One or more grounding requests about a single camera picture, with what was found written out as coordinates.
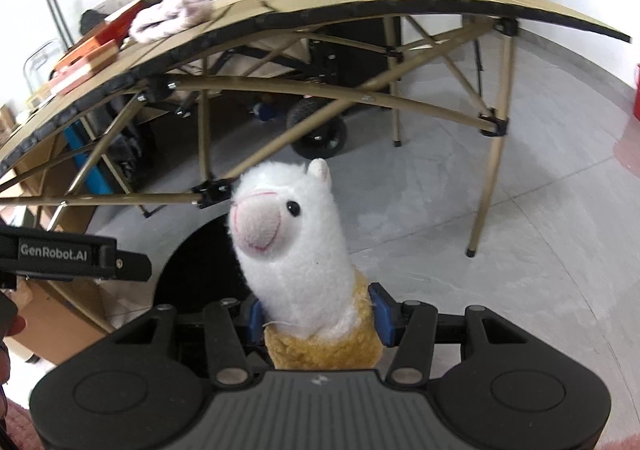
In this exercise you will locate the pink fleece clothing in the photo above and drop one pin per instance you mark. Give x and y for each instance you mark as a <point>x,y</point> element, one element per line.
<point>15,425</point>

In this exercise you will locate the white and yellow alpaca plush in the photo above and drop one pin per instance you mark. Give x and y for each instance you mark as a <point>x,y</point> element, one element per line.
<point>295,250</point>

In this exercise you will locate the pink and cream sponge block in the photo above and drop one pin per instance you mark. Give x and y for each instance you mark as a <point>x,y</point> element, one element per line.
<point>75,80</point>

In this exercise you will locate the round black bin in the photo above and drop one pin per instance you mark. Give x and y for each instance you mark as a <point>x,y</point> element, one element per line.
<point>200,270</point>

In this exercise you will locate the white metal tube rack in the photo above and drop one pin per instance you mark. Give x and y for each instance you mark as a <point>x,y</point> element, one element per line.
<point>32,65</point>

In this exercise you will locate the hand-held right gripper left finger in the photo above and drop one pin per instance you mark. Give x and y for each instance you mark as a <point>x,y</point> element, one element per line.
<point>256,323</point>

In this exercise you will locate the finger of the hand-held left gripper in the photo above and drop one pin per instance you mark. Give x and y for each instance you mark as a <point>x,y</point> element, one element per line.
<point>135,267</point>

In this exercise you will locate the blue panel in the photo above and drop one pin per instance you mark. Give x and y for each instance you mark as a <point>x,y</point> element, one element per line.
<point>85,155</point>

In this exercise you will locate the small blue toy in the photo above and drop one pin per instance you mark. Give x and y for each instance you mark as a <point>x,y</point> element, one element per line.
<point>264,111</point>

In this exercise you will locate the folded purple towel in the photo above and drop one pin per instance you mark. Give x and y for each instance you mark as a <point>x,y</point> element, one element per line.
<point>170,15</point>

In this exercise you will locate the brown cardboard box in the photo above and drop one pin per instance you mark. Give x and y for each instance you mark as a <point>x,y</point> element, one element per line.
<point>60,300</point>

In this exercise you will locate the red plastic object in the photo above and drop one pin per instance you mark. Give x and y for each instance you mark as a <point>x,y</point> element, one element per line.
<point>636,90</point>

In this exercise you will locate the long orange red box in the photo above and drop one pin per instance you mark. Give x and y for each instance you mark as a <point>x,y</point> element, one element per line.
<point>90,52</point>

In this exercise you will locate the person's left hand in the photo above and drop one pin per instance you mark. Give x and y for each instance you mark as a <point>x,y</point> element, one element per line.
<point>16,325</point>

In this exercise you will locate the dark hanging clothes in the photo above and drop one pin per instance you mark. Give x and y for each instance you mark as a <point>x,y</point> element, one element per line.
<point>125,150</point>

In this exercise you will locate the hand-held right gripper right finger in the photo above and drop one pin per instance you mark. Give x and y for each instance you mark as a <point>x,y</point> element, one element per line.
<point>384,320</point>

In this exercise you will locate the black cap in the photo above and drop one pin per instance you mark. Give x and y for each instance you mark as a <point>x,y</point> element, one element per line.
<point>92,22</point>

